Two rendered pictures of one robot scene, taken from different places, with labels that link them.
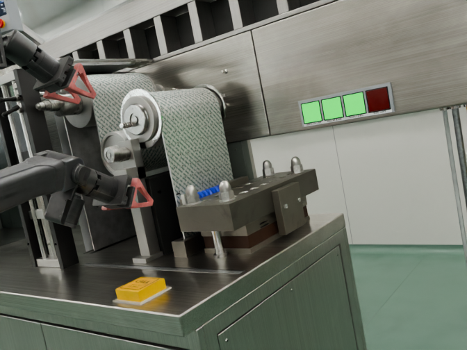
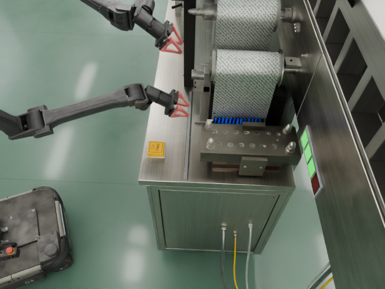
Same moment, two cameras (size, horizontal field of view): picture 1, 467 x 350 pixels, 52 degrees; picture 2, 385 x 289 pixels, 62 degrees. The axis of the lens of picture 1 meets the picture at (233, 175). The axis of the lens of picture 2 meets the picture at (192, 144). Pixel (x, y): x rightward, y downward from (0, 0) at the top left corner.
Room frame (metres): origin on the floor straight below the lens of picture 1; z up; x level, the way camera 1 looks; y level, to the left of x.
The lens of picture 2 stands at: (0.51, -0.56, 2.04)
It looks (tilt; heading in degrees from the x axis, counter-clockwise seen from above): 52 degrees down; 52
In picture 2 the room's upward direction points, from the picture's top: 2 degrees clockwise
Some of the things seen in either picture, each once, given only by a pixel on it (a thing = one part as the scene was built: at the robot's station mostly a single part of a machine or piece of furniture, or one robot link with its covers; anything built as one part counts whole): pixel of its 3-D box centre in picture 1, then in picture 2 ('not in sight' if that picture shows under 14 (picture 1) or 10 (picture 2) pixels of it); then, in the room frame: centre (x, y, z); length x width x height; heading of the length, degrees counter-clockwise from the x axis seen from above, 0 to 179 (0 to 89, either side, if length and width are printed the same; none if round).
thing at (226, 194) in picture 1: (225, 190); (211, 142); (1.06, 0.02, 1.05); 0.04 x 0.04 x 0.04
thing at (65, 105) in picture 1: (67, 103); (209, 12); (1.33, 0.41, 1.33); 0.06 x 0.06 x 0.06; 52
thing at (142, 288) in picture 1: (140, 289); (156, 148); (0.91, 0.22, 0.91); 0.07 x 0.07 x 0.02; 52
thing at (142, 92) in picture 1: (140, 119); (215, 66); (1.20, 0.20, 1.25); 0.15 x 0.01 x 0.15; 52
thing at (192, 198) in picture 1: (191, 194); (208, 124); (1.11, 0.10, 1.05); 0.04 x 0.04 x 0.04
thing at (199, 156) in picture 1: (201, 162); (241, 104); (1.26, 0.08, 1.11); 0.23 x 0.01 x 0.18; 142
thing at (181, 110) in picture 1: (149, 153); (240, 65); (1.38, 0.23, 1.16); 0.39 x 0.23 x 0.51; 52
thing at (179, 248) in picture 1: (215, 232); not in sight; (1.26, 0.08, 0.92); 0.28 x 0.04 x 0.04; 142
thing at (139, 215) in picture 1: (135, 201); (201, 97); (1.19, 0.25, 1.05); 0.06 x 0.05 x 0.31; 142
